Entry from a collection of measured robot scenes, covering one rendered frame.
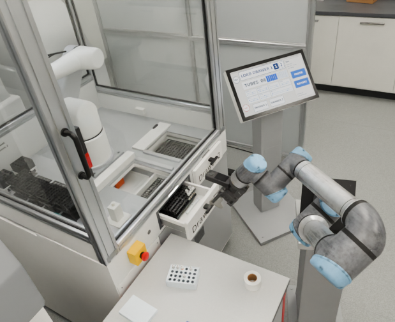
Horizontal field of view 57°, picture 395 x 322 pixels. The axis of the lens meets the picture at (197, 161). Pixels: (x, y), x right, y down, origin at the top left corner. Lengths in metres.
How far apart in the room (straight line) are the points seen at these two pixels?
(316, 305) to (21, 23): 1.86
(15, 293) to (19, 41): 0.58
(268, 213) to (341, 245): 1.75
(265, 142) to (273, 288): 1.13
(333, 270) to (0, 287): 0.81
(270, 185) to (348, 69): 3.07
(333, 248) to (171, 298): 0.72
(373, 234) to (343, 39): 3.25
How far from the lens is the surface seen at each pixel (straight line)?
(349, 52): 4.24
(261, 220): 2.78
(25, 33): 1.04
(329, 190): 1.23
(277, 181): 1.36
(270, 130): 2.40
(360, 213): 1.14
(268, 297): 1.54
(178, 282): 1.56
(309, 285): 2.03
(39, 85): 1.07
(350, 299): 2.50
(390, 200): 3.14
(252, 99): 2.15
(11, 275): 0.83
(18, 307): 0.88
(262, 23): 2.95
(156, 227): 1.69
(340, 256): 1.11
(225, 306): 1.52
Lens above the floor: 2.07
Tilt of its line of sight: 37 degrees down
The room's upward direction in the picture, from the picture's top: 8 degrees counter-clockwise
